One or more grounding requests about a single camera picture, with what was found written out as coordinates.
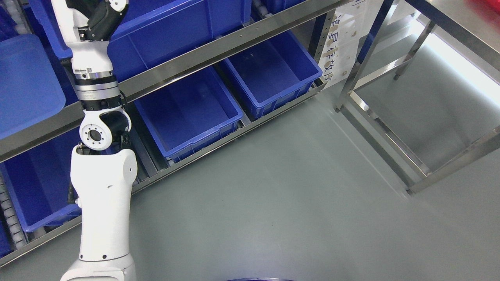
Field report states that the blue bin lower far right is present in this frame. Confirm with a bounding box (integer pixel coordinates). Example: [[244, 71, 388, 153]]
[[220, 31, 323, 119]]

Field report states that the large blue bin upper right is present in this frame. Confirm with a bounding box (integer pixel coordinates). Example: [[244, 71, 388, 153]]
[[30, 0, 251, 82]]

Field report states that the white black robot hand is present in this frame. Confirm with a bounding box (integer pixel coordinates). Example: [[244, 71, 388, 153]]
[[51, 0, 129, 79]]

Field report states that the white sign with blue characters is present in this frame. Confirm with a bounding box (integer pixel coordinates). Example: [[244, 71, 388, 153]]
[[318, 0, 383, 87]]

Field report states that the blue bin lower right-centre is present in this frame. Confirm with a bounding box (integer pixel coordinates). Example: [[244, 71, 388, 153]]
[[135, 66, 243, 162]]

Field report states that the red plastic tray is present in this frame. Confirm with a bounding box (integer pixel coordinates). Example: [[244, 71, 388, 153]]
[[467, 0, 500, 20]]

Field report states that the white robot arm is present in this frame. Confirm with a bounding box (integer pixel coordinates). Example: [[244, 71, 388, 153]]
[[61, 69, 138, 281]]

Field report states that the blue bin lower middle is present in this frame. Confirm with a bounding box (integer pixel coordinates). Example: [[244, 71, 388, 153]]
[[1, 129, 82, 233]]

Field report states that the shallow blue tray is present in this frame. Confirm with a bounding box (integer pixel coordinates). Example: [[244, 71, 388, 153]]
[[0, 34, 66, 139]]

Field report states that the stainless steel table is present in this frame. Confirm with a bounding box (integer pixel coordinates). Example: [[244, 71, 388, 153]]
[[333, 0, 499, 194]]

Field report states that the steel shelf rack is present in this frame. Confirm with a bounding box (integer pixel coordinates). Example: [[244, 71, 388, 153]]
[[0, 0, 354, 268]]

